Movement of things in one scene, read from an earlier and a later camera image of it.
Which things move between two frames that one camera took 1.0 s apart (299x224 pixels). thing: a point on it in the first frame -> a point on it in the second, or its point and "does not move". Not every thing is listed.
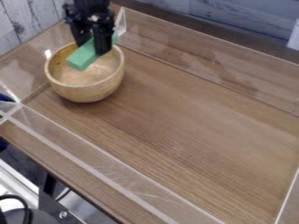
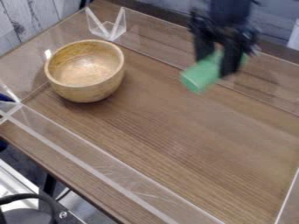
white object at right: [294, 42] does not move
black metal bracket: [51, 206] does not move
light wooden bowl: [88, 85] does not move
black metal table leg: [50, 185] does not move
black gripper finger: [103, 35] -> [230, 57]
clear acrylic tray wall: [170, 124] does not move
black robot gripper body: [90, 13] -> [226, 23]
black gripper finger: [82, 33] -> [203, 45]
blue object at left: [6, 98] does not move
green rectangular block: [86, 53] -> [204, 71]
